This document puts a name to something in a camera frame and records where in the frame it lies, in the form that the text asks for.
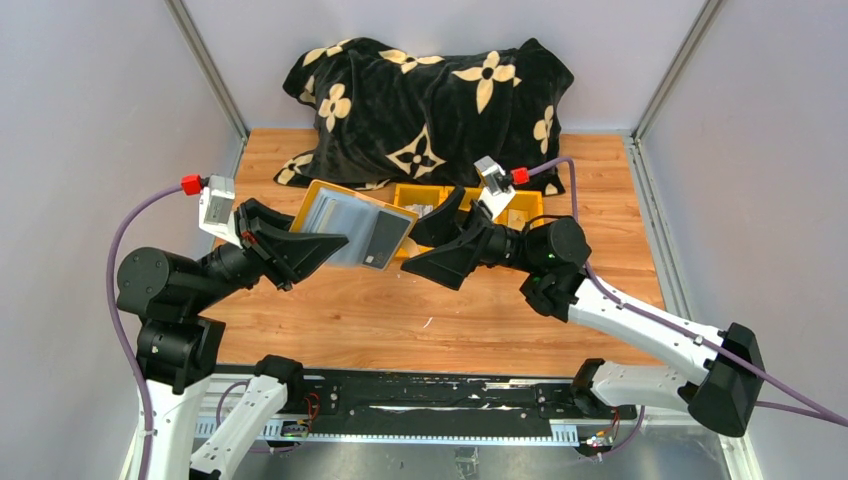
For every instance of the grey white cards stack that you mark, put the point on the grey white cards stack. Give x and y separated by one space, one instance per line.
420 209

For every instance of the middle yellow plastic bin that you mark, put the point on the middle yellow plastic bin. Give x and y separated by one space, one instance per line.
470 195

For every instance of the left yellow plastic bin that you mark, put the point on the left yellow plastic bin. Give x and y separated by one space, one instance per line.
407 194

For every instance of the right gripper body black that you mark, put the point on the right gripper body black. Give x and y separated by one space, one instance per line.
474 234

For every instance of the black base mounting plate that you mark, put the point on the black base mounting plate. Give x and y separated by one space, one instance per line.
431 405

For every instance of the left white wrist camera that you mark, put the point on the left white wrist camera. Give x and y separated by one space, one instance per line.
216 205

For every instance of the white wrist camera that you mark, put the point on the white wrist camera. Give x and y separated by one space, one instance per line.
497 187
216 205

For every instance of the aluminium frame rail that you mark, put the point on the aluminium frame rail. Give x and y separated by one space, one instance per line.
286 428

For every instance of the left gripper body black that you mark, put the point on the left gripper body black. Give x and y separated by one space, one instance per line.
258 242

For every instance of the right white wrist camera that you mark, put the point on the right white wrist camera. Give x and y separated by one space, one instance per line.
497 187

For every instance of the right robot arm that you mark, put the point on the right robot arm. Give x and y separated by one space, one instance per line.
642 318

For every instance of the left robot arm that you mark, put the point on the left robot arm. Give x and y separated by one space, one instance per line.
177 346

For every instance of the black floral plush blanket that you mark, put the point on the black floral plush blanket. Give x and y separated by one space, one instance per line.
384 116

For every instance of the yellow plastic bin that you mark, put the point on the yellow plastic bin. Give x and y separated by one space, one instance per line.
407 194
532 201
470 195

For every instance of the yellow leather card holder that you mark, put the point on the yellow leather card holder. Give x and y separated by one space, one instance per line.
331 209

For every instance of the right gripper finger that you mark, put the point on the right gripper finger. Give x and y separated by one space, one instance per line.
454 253
443 224

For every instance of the right yellow plastic bin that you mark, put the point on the right yellow plastic bin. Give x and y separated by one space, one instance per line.
532 201

